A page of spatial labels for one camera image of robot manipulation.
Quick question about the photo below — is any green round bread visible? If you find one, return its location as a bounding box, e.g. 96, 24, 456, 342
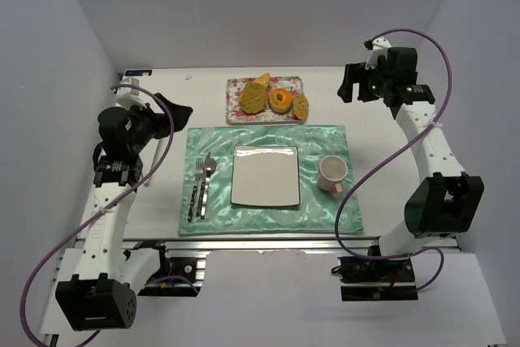
240, 82, 268, 115

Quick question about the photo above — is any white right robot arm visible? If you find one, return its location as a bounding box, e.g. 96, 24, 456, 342
338, 40, 484, 257

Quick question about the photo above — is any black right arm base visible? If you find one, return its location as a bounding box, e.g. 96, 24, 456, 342
331, 256, 418, 302

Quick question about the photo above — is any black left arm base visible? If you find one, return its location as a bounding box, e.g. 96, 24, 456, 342
123, 241, 201, 297

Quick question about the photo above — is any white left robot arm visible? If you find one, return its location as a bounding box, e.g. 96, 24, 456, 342
55, 93, 193, 331

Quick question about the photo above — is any small green bread slice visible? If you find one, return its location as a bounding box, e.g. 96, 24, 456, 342
292, 93, 310, 120

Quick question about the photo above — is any yellow wedge bread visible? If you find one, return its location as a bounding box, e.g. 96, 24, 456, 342
252, 72, 271, 89

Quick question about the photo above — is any floral rectangular tray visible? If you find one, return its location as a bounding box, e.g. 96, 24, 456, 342
226, 76, 304, 125

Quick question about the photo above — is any blue label sticker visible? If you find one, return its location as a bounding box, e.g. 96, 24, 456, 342
123, 69, 152, 77

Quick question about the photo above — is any orange glazed donut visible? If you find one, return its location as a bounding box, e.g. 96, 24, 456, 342
268, 89, 292, 114

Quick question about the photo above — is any pink mug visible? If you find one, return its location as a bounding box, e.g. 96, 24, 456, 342
318, 155, 349, 197

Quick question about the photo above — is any white square plate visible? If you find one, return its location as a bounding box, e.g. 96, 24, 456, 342
231, 145, 301, 208

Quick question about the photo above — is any teal satin placemat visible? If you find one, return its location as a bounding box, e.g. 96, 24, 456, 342
178, 125, 351, 236

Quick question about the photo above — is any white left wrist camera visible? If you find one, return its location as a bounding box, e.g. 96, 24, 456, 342
115, 77, 145, 110

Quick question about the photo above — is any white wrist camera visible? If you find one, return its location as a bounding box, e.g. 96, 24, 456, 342
364, 37, 392, 70
115, 77, 145, 110

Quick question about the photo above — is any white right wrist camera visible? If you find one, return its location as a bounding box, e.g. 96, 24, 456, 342
364, 37, 392, 70

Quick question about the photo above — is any steel fork patterned handle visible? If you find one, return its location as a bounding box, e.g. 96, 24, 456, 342
188, 158, 203, 223

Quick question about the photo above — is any steel knife patterned handle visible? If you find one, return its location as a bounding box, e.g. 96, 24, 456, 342
197, 153, 217, 219

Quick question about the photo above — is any aluminium table edge rail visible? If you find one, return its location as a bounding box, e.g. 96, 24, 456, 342
122, 237, 460, 251

